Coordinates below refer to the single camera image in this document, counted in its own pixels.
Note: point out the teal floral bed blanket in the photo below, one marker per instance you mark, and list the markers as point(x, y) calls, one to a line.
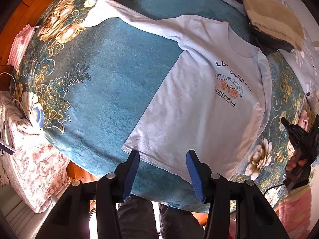
point(94, 84)

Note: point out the light blue t-shirt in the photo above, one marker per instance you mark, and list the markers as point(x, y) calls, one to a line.
point(216, 99)

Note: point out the person's right hand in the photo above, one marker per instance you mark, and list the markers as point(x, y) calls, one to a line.
point(303, 122)

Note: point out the beige knit sweater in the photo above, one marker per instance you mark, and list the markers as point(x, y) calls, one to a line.
point(276, 20)

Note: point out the pink floral bedsheet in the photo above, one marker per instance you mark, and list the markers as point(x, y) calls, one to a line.
point(36, 170)

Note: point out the dark grey garment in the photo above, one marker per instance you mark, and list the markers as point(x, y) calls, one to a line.
point(266, 43)

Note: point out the pink crochet cloth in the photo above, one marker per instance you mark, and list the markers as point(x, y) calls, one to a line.
point(19, 45)

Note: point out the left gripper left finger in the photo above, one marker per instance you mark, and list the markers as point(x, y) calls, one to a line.
point(125, 176)

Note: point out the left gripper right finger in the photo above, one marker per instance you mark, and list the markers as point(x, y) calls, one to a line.
point(200, 176)

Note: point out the person's dark trouser legs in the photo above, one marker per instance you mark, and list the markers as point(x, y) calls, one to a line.
point(137, 220)

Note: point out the grey-blue floral duvet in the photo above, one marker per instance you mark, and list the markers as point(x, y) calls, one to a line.
point(304, 63)

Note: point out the orange wooden headboard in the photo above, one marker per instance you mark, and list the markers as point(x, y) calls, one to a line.
point(27, 12)

